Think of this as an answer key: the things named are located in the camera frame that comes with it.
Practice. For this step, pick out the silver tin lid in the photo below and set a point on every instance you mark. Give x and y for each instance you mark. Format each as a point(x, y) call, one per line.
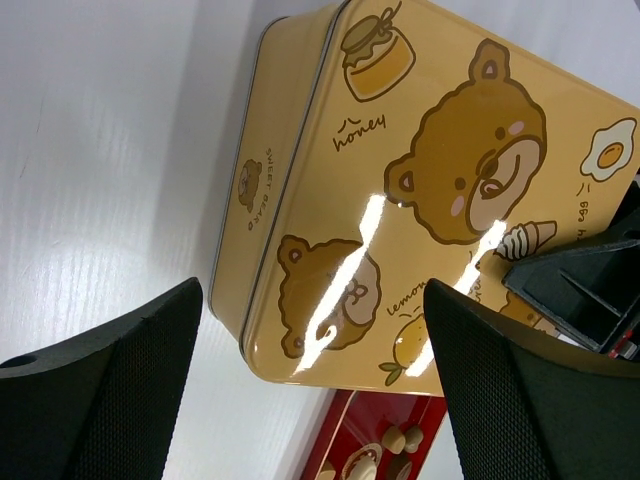
point(430, 148)

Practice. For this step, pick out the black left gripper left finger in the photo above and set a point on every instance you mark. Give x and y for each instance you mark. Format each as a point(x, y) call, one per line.
point(102, 404)

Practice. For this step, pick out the red rectangular tin tray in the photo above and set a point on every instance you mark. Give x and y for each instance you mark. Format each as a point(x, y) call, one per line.
point(399, 429)

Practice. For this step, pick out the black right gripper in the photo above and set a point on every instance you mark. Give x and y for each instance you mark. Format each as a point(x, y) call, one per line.
point(589, 289)

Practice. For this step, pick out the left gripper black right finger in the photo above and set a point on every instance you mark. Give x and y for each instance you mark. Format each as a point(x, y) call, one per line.
point(524, 405)

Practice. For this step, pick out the gold chocolate box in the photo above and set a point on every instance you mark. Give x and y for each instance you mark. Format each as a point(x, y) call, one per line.
point(287, 59)

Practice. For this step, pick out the white figurine chocolate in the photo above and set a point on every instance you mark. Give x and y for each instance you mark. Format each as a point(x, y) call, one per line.
point(363, 467)

